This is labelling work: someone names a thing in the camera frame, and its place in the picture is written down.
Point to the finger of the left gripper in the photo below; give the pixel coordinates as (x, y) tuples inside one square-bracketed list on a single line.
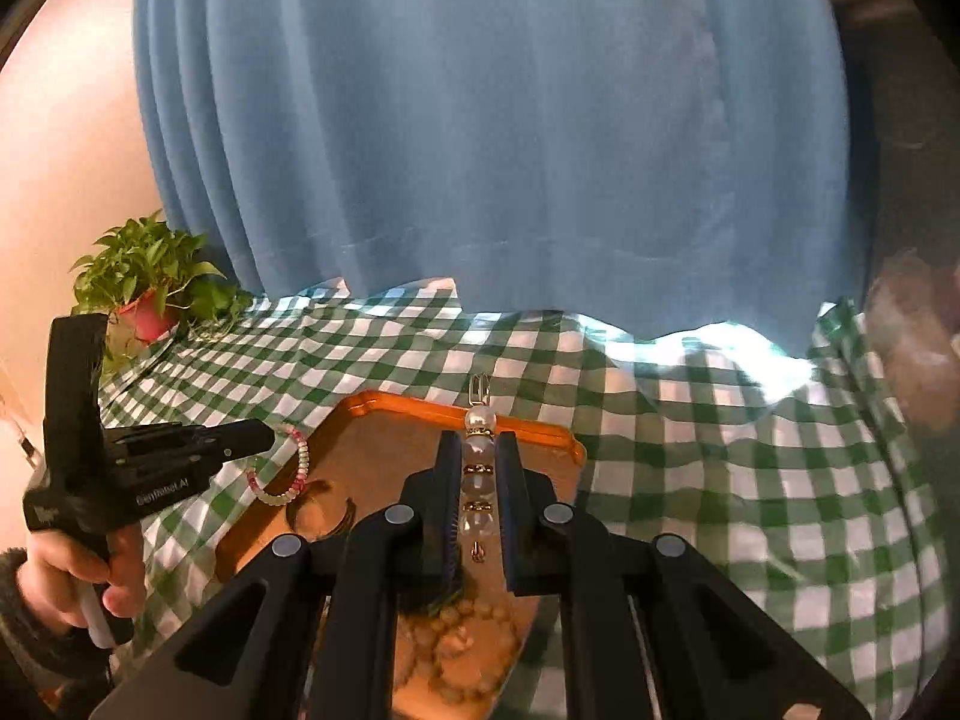
[(217, 442)]

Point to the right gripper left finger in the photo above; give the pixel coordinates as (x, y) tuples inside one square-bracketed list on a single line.
[(434, 494)]

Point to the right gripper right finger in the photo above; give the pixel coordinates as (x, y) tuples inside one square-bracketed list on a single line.
[(528, 546)]

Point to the copper pink jewelry tray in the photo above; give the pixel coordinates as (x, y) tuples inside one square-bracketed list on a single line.
[(448, 664)]

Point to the person left hand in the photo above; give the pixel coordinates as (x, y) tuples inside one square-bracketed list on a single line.
[(54, 561)]

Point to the potted green plant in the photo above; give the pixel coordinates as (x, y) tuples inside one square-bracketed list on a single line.
[(150, 279)]

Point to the green white checkered tablecloth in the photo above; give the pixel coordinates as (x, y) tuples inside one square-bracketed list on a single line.
[(795, 476)]

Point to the blue curtain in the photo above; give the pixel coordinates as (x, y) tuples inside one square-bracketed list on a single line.
[(654, 164)]

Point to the clear plastic storage bin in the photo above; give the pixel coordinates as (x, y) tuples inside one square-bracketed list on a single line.
[(902, 62)]

